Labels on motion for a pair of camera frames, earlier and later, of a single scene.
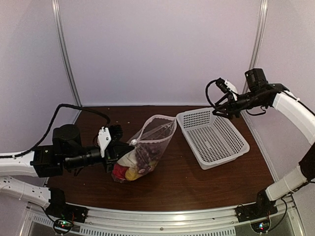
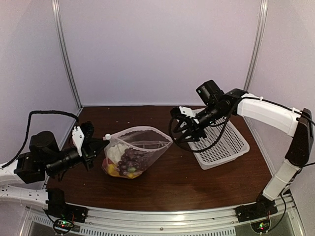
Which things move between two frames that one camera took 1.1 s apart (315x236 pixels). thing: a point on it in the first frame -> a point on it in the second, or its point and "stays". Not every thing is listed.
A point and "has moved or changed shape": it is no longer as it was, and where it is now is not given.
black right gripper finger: [222, 112] -> [185, 138]
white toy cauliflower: [129, 160] has moved or changed shape
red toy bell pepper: [119, 171] has moved or changed shape
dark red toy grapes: [145, 155] -> [132, 160]
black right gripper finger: [226, 96] -> [184, 123]
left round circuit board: [62, 225] stays
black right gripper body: [236, 110] -> [198, 130]
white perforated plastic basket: [212, 139] stays
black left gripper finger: [120, 149] -> [96, 145]
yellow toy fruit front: [131, 175] -> [112, 171]
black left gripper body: [110, 159] -> [86, 156]
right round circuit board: [261, 226] stays
